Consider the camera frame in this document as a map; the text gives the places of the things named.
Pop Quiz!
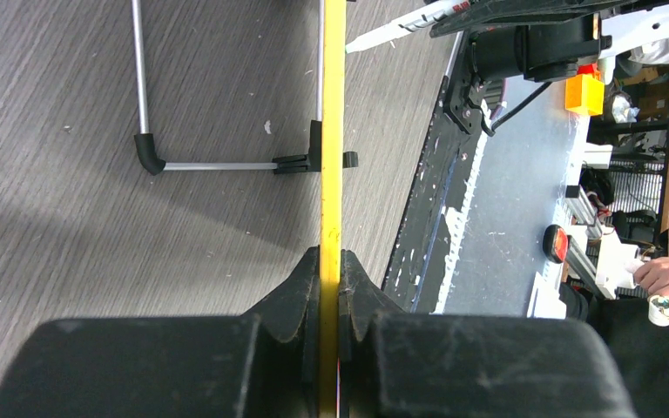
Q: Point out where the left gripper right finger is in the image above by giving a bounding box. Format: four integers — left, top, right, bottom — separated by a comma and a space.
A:
339, 250, 636, 417

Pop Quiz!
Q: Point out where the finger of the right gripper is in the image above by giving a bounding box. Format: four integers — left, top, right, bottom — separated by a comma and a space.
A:
429, 0, 633, 38

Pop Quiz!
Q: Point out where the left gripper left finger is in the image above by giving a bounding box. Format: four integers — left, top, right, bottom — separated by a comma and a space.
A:
0, 247, 319, 417

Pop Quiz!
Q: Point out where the yellow framed whiteboard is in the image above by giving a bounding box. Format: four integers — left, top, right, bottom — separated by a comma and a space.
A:
131, 0, 360, 418

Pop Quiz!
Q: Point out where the green whiteboard marker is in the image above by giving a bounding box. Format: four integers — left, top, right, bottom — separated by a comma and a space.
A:
345, 0, 476, 54

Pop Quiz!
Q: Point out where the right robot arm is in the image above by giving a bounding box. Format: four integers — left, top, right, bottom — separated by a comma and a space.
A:
429, 0, 669, 82

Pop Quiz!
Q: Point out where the person's hand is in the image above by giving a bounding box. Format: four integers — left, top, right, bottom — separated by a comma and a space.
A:
633, 257, 669, 297

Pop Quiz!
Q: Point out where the red black round object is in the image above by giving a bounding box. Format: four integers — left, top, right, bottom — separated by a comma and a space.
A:
542, 224, 569, 264

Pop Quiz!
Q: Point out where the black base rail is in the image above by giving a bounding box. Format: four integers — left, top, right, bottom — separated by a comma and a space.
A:
382, 32, 491, 314

